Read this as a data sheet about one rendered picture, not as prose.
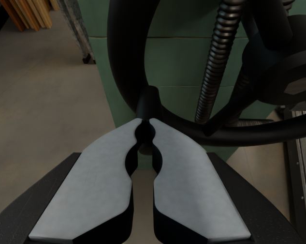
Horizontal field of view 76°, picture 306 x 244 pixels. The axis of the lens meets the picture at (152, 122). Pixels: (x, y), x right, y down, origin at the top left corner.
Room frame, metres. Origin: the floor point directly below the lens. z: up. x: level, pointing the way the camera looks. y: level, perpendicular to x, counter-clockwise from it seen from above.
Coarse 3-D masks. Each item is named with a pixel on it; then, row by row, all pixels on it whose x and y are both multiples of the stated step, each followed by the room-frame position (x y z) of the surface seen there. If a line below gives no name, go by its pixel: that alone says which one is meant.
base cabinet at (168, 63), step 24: (96, 48) 0.30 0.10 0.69; (168, 48) 0.30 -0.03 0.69; (192, 48) 0.30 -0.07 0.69; (240, 48) 0.30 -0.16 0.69; (168, 72) 0.30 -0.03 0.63; (192, 72) 0.30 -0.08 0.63; (120, 96) 0.30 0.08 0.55; (168, 96) 0.30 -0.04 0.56; (192, 96) 0.30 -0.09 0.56; (120, 120) 0.30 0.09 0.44; (192, 120) 0.30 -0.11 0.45; (144, 168) 0.30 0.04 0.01
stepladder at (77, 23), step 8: (56, 0) 1.04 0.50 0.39; (72, 0) 1.06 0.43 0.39; (64, 8) 1.05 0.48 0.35; (72, 8) 1.03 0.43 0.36; (64, 16) 1.04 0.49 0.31; (80, 16) 1.07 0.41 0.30; (72, 24) 1.05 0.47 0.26; (80, 24) 1.03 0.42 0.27; (72, 32) 1.04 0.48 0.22; (80, 32) 1.02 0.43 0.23; (80, 40) 1.06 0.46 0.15; (88, 40) 1.04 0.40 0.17; (80, 48) 1.04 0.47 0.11; (88, 48) 1.02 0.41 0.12; (88, 56) 1.06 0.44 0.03
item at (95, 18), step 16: (80, 0) 0.30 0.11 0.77; (96, 0) 0.30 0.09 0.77; (160, 0) 0.30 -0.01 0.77; (176, 0) 0.30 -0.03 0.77; (192, 0) 0.30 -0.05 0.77; (208, 0) 0.30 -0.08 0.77; (304, 0) 0.30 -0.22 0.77; (96, 16) 0.30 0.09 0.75; (160, 16) 0.30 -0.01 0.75; (176, 16) 0.30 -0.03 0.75; (192, 16) 0.30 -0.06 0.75; (208, 16) 0.30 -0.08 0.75; (96, 32) 0.30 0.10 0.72; (160, 32) 0.30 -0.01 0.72; (176, 32) 0.30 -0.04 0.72; (192, 32) 0.30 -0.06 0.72; (208, 32) 0.30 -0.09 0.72; (240, 32) 0.30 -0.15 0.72
